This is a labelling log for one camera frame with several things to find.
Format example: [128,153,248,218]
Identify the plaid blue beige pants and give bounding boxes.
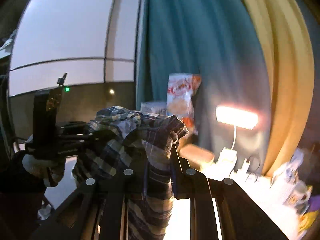
[72,106,188,239]

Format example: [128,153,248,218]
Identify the yellow curtain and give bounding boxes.
[241,0,315,176]

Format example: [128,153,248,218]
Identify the white charger plug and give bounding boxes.
[238,158,251,175]

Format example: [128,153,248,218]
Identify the snack bag with orange print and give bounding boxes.
[166,73,201,132]

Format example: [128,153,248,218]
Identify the yellow small object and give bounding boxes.
[298,210,319,233]

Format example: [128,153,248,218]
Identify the person's left hand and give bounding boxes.
[22,154,66,187]

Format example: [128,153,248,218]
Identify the beige plastic food container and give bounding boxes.
[179,144,215,171]

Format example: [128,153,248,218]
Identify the white wardrobe cabinet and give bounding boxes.
[8,0,147,97]

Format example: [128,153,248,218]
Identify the white desk lamp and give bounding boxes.
[214,106,258,166]

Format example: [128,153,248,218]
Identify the teal curtain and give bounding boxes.
[137,0,271,172]

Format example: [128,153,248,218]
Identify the white cartoon mug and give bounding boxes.
[284,180,312,208]

